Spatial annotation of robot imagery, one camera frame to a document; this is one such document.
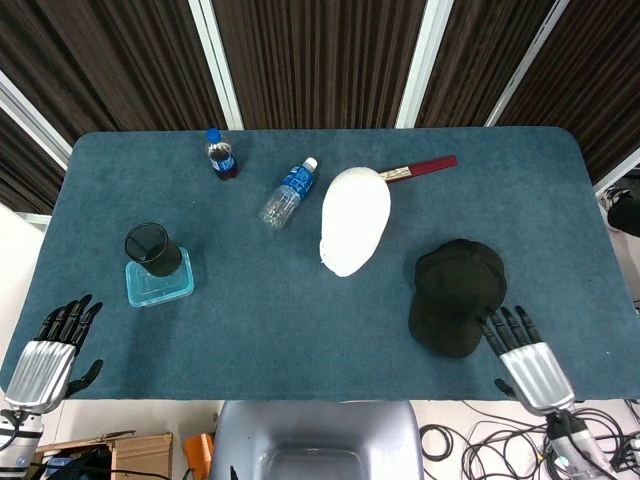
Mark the dark cola bottle blue cap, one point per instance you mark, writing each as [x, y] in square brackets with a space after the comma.
[221, 159]

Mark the grey robot torso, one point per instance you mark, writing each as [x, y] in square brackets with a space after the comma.
[315, 440]

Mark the black white object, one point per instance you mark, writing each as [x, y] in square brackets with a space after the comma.
[625, 212]

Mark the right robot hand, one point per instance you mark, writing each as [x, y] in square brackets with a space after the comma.
[532, 372]

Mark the brown cardboard box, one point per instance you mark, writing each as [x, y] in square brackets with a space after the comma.
[135, 452]

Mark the blue table mat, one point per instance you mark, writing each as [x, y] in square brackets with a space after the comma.
[280, 325]

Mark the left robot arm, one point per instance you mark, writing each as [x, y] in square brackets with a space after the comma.
[16, 442]

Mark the clear empty water bottle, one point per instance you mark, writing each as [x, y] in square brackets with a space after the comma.
[290, 194]

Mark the dark red folding fan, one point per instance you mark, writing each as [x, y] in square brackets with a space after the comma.
[425, 167]

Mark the black mesh pen cup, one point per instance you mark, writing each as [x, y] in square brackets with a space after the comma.
[152, 250]

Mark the black baseball cap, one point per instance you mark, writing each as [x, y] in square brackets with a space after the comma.
[457, 300]

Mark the clear blue plastic container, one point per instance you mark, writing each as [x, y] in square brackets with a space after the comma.
[160, 287]

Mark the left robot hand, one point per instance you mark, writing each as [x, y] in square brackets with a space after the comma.
[42, 372]

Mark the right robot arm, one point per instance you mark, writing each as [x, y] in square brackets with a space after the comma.
[575, 447]

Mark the orange object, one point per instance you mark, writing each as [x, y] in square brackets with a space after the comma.
[199, 452]

